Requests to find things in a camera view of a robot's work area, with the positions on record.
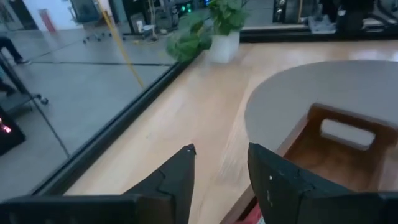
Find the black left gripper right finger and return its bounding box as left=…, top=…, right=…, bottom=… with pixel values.
left=248, top=142, right=355, bottom=224

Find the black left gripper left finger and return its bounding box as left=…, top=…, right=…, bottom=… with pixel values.
left=123, top=143, right=197, bottom=224

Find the red tea packet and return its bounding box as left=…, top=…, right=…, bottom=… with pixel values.
left=234, top=203, right=265, bottom=224

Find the brown wooden tea box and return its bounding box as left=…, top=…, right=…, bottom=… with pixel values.
left=219, top=102, right=398, bottom=224

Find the grey round mat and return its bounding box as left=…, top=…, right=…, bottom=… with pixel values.
left=244, top=59, right=398, bottom=153

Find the green plant in white pot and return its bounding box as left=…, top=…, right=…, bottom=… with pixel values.
left=166, top=0, right=249, bottom=65

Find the black box with red light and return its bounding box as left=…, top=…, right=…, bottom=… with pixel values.
left=0, top=107, right=26, bottom=156

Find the black rolling cart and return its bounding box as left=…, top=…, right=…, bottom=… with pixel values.
left=0, top=51, right=50, bottom=118

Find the black equipment rack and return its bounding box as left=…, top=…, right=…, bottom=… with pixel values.
left=121, top=0, right=183, bottom=35

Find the person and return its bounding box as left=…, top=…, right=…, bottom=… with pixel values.
left=0, top=35, right=32, bottom=96

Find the black table edge rail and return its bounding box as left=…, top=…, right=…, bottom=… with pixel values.
left=30, top=23, right=398, bottom=197

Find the yellow hanging cord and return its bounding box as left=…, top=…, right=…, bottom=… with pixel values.
left=96, top=0, right=146, bottom=90

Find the red wall object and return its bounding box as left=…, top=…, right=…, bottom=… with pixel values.
left=39, top=8, right=57, bottom=34

